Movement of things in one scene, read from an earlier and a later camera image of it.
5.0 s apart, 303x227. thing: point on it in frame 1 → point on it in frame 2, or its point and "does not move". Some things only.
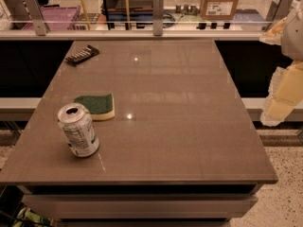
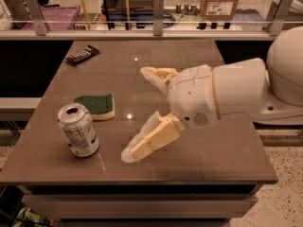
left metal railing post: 39,21 does not move
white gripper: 293,37 → 191,98
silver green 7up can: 78,130 does not move
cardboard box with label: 220,2 does not move
